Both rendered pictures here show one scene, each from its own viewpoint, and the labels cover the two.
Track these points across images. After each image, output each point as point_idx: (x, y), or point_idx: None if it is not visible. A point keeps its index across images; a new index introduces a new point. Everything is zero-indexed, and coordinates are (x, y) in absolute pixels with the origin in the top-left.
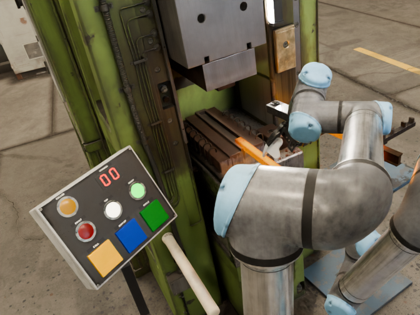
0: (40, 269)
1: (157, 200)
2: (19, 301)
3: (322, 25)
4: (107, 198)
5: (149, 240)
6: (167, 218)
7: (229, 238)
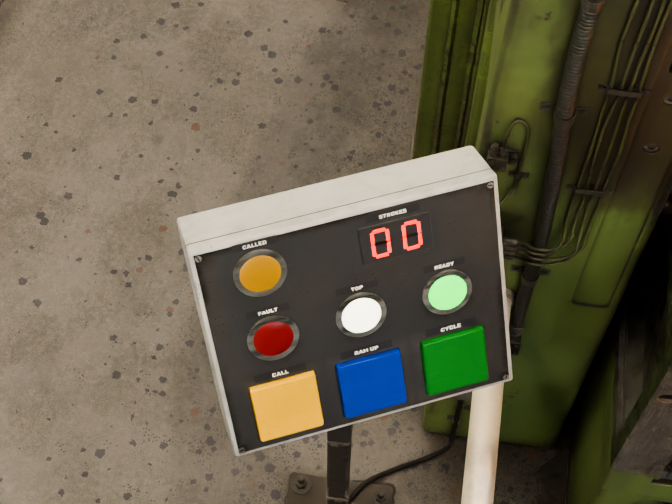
0: (200, 35)
1: (482, 332)
2: (122, 93)
3: None
4: (361, 284)
5: (408, 408)
6: (482, 380)
7: None
